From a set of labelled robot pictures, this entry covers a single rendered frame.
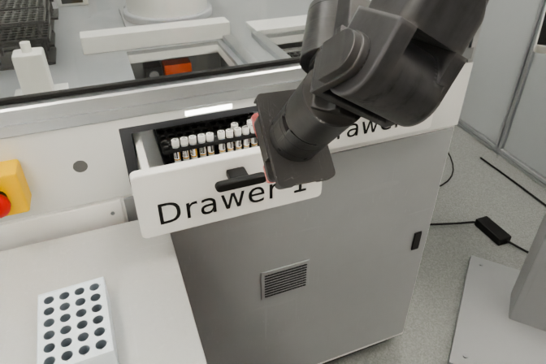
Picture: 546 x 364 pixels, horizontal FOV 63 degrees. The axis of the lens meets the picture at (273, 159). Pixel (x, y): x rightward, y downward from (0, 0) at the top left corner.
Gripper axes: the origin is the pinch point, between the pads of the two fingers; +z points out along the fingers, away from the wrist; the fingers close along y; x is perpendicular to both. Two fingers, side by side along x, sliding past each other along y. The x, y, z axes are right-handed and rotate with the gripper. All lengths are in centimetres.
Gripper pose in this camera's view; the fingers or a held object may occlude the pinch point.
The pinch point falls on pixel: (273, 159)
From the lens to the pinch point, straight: 55.3
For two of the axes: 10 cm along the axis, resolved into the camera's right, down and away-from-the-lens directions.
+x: -9.3, 1.6, -3.2
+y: -2.4, -9.5, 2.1
